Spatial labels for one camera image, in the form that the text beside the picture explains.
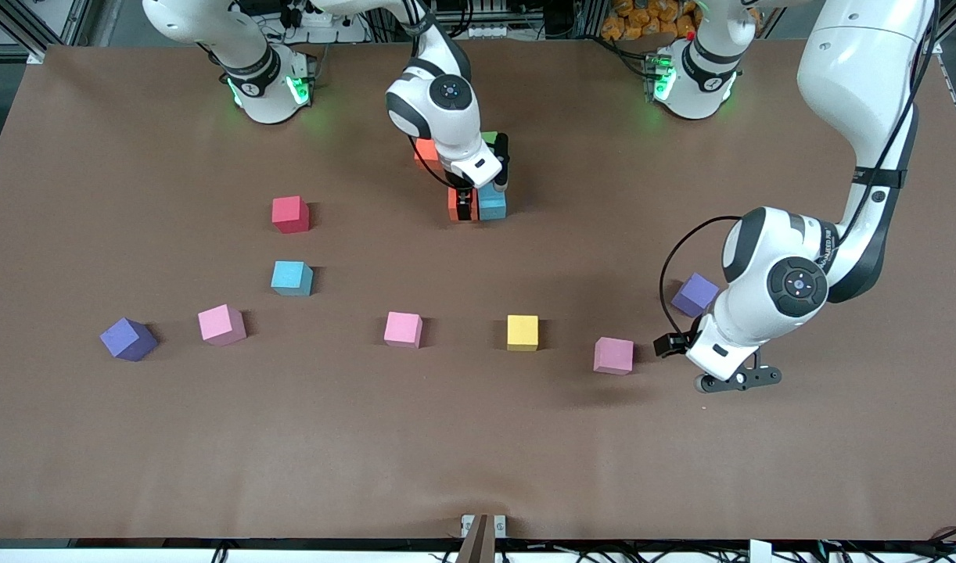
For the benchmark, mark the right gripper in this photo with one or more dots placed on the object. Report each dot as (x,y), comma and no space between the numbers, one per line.
(464,197)

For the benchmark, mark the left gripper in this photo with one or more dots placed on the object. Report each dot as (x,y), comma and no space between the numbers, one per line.
(670,344)

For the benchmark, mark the blue foam cube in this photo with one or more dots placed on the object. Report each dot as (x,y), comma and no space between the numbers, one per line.
(492,205)
(292,277)

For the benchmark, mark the pink foam cube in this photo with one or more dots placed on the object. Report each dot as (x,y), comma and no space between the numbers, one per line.
(403,329)
(613,356)
(221,324)

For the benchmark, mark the green foam cube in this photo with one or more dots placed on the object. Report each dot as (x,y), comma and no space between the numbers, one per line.
(489,137)

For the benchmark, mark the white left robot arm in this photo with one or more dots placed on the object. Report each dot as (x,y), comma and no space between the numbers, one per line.
(846,195)

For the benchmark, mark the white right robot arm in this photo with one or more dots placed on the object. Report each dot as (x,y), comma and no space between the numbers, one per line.
(439,98)

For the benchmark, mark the purple foam cube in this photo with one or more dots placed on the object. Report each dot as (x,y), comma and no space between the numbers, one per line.
(691,295)
(128,338)

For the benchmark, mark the yellow foam cube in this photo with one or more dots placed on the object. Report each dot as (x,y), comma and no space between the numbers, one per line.
(522,332)

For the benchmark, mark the red foam cube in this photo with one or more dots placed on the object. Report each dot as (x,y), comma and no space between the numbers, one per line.
(290,214)

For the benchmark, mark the white power strip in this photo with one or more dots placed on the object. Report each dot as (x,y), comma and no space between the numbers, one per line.
(490,31)
(345,33)

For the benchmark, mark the brown paper table cover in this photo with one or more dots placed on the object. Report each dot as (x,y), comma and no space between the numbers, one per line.
(478,453)

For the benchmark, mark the small white block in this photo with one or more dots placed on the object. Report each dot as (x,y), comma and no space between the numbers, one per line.
(760,551)

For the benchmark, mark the pile of orange bags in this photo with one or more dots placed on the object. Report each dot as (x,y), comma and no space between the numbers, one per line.
(650,19)

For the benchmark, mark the brown vertical bar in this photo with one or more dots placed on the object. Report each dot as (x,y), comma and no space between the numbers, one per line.
(478,543)

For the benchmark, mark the silver metal bracket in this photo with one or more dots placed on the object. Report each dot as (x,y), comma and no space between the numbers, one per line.
(500,525)

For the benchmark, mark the aluminium frame profile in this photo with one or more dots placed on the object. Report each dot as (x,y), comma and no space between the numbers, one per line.
(16,30)
(943,43)

